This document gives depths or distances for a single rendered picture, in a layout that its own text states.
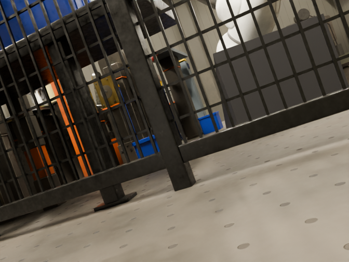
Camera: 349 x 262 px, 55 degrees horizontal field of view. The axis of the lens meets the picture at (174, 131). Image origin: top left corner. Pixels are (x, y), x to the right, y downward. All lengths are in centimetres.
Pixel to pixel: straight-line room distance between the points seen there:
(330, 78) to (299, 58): 12
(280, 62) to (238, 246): 96
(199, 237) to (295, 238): 9
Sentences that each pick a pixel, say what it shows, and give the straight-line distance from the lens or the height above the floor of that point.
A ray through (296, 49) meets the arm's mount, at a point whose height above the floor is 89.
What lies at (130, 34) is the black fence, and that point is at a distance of 52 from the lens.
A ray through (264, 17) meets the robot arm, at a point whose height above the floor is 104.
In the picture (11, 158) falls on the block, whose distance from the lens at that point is 107.
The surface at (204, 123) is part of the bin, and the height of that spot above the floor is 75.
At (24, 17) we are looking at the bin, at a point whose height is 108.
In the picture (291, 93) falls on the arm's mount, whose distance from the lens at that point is 116.
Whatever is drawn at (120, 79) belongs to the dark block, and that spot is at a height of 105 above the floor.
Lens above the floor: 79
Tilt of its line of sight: 1 degrees down
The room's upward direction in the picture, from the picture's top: 20 degrees counter-clockwise
